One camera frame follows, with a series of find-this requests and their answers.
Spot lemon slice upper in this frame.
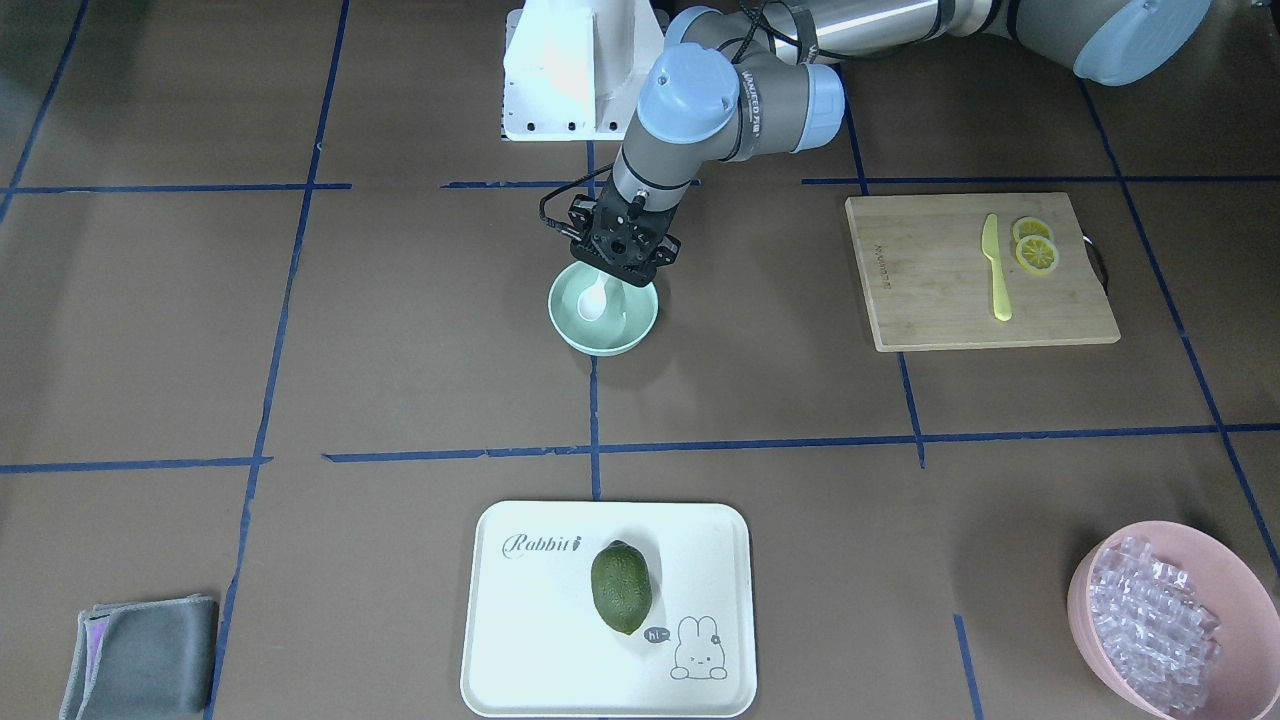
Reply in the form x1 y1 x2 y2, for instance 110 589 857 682
1011 217 1056 243

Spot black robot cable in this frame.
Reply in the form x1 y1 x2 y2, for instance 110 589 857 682
539 0 831 236

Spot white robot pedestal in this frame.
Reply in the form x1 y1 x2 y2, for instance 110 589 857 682
502 1 669 142

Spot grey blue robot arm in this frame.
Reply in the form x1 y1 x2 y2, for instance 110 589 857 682
549 1 1210 287

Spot clear ice cubes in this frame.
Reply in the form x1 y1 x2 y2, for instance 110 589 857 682
1087 536 1222 717

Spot grey folded cloth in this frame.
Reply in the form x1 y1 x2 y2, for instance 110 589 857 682
58 594 218 719

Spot pink bowl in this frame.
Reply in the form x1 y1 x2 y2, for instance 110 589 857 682
1066 521 1279 719

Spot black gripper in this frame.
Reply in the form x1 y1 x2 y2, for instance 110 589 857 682
570 188 680 288

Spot yellow plastic knife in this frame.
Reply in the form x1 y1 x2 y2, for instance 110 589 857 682
980 213 1012 322

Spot cream rabbit tray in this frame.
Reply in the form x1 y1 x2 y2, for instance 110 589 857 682
460 500 758 719

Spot green avocado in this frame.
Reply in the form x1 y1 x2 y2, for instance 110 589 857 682
590 539 653 635

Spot mint green bowl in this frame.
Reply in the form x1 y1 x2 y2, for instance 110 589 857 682
547 261 659 357

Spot white plastic spoon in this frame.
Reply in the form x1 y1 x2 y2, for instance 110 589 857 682
576 274 609 322

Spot wooden cutting board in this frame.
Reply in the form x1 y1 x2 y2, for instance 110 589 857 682
845 192 1120 352

